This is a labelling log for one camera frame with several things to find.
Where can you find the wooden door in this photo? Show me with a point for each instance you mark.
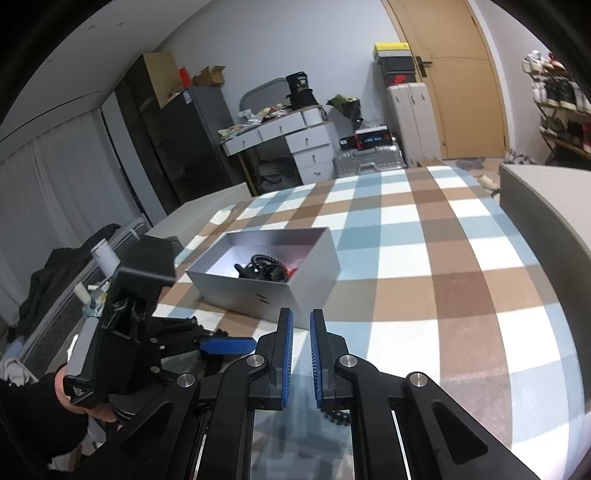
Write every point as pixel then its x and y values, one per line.
pixel 453 59

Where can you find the black jewelry pile in box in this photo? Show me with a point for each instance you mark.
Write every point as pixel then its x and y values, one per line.
pixel 262 267

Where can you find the black wardrobe cabinet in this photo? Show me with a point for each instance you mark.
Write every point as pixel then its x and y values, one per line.
pixel 140 95

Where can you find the silver suitcase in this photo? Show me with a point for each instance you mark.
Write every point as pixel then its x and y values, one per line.
pixel 375 160

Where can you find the black shoe box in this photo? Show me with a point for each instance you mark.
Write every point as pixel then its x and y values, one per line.
pixel 369 138

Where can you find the brown cardboard box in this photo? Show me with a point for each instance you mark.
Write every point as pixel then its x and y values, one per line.
pixel 209 76

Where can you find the grey round mirror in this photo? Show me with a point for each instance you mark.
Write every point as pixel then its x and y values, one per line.
pixel 265 95

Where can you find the black refrigerator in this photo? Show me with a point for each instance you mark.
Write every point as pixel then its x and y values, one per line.
pixel 191 151

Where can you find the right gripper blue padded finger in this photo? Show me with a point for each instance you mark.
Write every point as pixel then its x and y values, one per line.
pixel 217 345

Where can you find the plaid bed cover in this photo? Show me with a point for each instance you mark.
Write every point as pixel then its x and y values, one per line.
pixel 434 278

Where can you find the red jewelry in box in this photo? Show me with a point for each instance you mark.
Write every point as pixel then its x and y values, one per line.
pixel 292 267

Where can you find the person's left hand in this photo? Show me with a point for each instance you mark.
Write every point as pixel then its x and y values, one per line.
pixel 101 412

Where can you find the white desk with drawers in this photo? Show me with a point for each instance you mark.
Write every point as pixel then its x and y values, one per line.
pixel 295 149

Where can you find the grey bedside safe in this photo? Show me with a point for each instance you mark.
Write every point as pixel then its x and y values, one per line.
pixel 187 220

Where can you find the grey cardboard jewelry box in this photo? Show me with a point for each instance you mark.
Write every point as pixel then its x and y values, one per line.
pixel 216 279

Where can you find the white suitcase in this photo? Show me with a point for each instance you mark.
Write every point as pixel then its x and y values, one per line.
pixel 417 128

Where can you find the shoe rack with shoes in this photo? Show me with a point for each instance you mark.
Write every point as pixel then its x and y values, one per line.
pixel 564 110

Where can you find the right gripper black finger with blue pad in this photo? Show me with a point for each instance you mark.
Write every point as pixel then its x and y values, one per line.
pixel 403 427
pixel 181 428

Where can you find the yellow shoe box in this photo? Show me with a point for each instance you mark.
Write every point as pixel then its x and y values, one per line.
pixel 385 50

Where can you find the white cylinder bottle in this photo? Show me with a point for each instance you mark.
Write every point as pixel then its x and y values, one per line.
pixel 105 258

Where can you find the grey pillow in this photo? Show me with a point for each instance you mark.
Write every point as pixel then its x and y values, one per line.
pixel 550 206

